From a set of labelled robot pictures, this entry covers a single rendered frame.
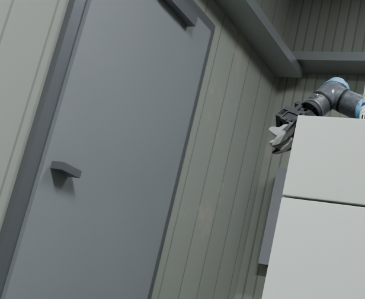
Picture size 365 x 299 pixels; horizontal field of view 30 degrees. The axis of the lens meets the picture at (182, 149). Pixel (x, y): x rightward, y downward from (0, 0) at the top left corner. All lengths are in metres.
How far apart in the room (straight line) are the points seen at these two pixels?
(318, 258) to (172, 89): 2.35
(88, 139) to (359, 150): 1.83
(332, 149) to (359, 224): 0.14
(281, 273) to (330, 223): 0.11
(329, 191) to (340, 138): 0.09
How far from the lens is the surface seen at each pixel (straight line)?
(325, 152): 1.15
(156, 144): 3.27
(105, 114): 2.91
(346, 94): 2.08
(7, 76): 2.53
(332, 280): 1.10
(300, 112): 2.00
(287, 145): 1.96
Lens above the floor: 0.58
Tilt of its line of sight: 14 degrees up
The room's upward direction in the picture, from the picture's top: 13 degrees clockwise
